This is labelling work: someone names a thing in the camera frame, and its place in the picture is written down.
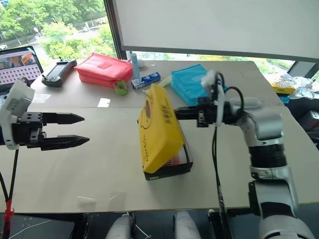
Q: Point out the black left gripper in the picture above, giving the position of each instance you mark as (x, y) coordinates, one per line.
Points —
(30, 132)

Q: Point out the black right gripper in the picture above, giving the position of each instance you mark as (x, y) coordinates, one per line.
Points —
(205, 112)

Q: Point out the yellow shoebox lid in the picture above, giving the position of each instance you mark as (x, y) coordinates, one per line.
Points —
(157, 129)

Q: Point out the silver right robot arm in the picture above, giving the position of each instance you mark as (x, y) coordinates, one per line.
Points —
(269, 129)

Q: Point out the black shoebox base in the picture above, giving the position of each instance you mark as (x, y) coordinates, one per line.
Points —
(169, 171)

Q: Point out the open laptop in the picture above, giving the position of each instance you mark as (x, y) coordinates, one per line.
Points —
(17, 67)

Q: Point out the teal cloth stack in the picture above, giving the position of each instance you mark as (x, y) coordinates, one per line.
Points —
(189, 82)

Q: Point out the pale green white packet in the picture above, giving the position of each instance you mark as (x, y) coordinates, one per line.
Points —
(165, 81)

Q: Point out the white pink shoe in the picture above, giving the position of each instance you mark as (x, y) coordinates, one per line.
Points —
(180, 156)

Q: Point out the white paper label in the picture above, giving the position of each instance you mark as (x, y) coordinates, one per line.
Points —
(104, 102)

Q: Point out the blue white toothpaste box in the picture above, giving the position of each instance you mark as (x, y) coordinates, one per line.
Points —
(147, 80)

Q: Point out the black handheld remote controller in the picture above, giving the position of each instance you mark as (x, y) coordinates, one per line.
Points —
(58, 72)

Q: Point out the small white ball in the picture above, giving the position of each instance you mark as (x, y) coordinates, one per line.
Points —
(141, 63)

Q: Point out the light blue tube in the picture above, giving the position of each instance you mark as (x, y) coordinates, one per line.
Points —
(135, 66)

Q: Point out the green round toy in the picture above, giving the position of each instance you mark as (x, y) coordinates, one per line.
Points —
(121, 87)

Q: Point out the red insulated bag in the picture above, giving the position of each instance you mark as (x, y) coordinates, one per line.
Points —
(104, 68)

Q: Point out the white board panel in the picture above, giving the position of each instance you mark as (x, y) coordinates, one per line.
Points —
(211, 25)

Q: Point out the yellow flat box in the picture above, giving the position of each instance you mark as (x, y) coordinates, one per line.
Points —
(282, 89)

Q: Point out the black floor board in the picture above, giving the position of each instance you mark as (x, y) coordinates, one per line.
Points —
(37, 227)

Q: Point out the white rounded robot leg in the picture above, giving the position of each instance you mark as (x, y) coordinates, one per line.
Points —
(119, 226)
(187, 225)

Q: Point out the clear plastic bags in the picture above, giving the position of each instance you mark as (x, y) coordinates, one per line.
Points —
(301, 85)

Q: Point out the grey monitor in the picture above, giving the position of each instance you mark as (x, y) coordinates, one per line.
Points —
(300, 71)

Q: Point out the black case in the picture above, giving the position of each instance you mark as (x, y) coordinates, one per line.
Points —
(310, 124)

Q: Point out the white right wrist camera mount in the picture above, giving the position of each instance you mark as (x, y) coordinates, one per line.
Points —
(216, 94)

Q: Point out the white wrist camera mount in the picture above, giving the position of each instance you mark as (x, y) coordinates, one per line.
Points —
(17, 99)
(216, 94)

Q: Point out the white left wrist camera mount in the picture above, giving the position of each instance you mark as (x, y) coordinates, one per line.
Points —
(17, 99)

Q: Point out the dark window frame post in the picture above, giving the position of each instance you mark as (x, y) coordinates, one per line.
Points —
(112, 27)

